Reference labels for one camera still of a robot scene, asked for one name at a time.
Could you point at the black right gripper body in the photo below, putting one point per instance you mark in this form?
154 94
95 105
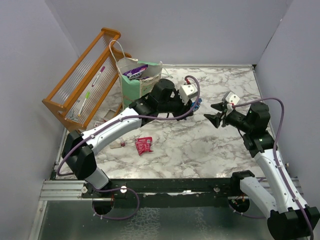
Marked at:
234 118

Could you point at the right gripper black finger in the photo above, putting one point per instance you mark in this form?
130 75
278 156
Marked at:
215 119
221 106

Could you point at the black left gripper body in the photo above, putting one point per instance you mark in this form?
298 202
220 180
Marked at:
178 108

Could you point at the blue M&M's packet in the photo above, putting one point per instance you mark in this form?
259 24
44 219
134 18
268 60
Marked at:
196 105

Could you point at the pink red snack packet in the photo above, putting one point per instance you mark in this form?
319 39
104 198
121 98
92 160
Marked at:
143 145

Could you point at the purple Fox's candy bag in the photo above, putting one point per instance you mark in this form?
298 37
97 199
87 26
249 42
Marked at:
136 73

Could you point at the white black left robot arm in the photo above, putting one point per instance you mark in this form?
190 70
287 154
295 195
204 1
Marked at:
80 148

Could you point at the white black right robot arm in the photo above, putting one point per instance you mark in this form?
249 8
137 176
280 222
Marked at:
287 213

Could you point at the green paper gift bag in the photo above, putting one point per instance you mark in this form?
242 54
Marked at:
135 88

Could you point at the open cardboard box sleeve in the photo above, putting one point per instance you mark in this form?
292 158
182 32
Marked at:
109 115

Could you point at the small beige eraser block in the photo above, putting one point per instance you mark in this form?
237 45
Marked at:
115 146

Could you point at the red white small card box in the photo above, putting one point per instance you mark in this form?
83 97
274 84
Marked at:
98 123

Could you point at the green white marker pen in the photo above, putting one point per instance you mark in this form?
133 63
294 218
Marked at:
83 103

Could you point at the wooden rack with clear slats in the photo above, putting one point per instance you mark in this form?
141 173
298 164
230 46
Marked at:
66 98

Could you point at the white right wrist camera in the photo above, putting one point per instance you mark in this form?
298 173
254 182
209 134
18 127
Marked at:
230 99

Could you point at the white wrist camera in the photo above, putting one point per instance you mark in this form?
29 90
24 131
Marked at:
187 92
230 99

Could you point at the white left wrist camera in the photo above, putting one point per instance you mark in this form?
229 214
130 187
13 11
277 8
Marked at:
187 92

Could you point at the black front mounting rail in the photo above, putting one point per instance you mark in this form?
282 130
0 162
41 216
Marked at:
167 192

